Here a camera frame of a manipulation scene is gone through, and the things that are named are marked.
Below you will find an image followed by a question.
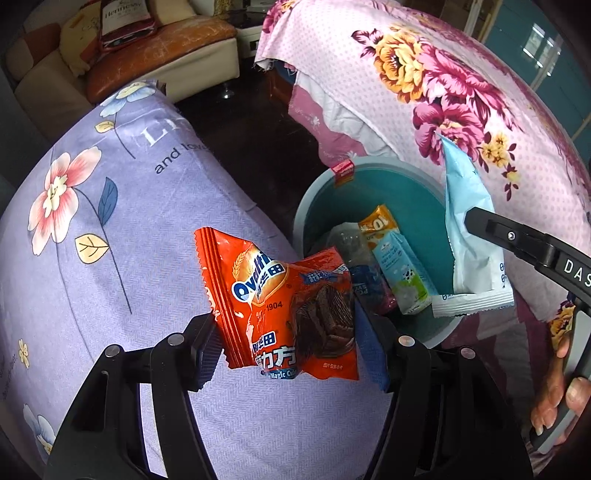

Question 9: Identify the teal plastic bin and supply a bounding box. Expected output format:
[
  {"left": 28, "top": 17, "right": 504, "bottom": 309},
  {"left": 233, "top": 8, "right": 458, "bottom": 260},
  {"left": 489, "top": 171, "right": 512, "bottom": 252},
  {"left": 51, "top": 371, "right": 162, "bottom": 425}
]
[{"left": 292, "top": 156, "right": 467, "bottom": 349}]

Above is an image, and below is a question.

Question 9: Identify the red black printed bag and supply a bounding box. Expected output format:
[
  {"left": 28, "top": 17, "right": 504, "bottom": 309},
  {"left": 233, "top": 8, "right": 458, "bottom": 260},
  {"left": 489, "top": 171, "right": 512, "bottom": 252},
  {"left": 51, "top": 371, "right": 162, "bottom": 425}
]
[{"left": 99, "top": 0, "right": 158, "bottom": 49}]

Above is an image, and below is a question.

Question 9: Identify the clear water bottle blue label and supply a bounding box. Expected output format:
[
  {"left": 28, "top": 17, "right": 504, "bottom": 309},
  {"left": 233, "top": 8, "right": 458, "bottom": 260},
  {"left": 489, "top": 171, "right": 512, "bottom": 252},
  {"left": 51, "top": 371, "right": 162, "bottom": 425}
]
[{"left": 325, "top": 222, "right": 398, "bottom": 315}]

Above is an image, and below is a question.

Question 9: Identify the light blue snack wrapper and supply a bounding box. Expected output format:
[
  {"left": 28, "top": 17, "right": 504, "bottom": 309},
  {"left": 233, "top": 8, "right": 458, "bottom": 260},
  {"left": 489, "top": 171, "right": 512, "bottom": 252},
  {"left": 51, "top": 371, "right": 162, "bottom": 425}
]
[{"left": 431, "top": 134, "right": 515, "bottom": 319}]

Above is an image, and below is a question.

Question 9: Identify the pink floral blanket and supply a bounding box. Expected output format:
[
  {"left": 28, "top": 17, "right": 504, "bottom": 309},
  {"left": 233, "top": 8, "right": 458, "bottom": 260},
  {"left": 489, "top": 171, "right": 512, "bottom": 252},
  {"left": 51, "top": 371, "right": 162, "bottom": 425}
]
[{"left": 255, "top": 0, "right": 591, "bottom": 361}]

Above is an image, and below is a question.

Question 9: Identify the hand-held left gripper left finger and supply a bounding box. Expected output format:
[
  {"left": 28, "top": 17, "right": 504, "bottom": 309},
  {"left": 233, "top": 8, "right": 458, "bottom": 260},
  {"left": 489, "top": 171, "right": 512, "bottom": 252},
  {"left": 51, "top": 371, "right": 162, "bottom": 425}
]
[{"left": 44, "top": 314, "right": 225, "bottom": 480}]

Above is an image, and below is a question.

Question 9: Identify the beige sofa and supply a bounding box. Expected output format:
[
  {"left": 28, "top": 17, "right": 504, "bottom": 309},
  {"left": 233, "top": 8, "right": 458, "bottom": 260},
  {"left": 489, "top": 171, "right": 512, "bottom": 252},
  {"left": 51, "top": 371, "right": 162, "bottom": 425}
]
[{"left": 4, "top": 0, "right": 241, "bottom": 123}]

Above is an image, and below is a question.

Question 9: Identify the yellow cushion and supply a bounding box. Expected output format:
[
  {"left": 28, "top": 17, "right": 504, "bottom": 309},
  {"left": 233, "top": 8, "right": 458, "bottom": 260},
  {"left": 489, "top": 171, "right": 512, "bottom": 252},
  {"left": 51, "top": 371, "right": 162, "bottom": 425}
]
[{"left": 58, "top": 7, "right": 105, "bottom": 77}]

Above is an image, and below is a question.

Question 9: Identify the white cabinet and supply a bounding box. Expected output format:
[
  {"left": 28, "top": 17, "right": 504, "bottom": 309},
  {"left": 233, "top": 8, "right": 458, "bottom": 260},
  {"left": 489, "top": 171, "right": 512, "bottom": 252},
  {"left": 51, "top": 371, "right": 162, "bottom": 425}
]
[{"left": 235, "top": 23, "right": 266, "bottom": 58}]

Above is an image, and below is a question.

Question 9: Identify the light blue milk carton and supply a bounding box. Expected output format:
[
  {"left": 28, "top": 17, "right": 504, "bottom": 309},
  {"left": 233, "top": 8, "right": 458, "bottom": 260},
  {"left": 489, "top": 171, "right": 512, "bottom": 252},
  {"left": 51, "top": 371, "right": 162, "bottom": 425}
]
[{"left": 372, "top": 231, "right": 439, "bottom": 315}]

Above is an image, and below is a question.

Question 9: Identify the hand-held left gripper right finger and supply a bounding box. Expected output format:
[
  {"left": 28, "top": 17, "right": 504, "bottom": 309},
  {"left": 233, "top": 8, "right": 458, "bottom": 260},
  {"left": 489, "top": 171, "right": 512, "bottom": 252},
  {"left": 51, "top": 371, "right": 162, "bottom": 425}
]
[{"left": 353, "top": 302, "right": 536, "bottom": 480}]

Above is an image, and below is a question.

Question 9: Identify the orange leather seat cushion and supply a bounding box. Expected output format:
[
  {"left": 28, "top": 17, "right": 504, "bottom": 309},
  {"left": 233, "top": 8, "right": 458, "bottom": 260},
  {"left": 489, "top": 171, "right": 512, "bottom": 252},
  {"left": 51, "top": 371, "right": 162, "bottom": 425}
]
[{"left": 85, "top": 21, "right": 236, "bottom": 104}]

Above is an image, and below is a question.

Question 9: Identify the orange chocolate snack wrapper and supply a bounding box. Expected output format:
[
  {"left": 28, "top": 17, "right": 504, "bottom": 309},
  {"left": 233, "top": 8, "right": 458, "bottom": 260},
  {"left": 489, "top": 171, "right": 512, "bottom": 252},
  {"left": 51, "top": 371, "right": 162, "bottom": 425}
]
[{"left": 193, "top": 226, "right": 361, "bottom": 381}]

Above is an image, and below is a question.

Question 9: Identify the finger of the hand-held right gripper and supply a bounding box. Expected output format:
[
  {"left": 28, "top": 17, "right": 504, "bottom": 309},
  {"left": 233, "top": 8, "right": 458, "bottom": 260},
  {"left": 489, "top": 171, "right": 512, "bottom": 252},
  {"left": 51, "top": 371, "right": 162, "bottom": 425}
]
[{"left": 463, "top": 207, "right": 561, "bottom": 278}]

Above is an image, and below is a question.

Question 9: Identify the person's right hand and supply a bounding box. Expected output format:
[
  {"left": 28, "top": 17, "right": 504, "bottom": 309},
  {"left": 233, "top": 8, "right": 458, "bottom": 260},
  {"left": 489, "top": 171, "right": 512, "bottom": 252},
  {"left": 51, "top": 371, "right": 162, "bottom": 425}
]
[{"left": 530, "top": 332, "right": 591, "bottom": 437}]

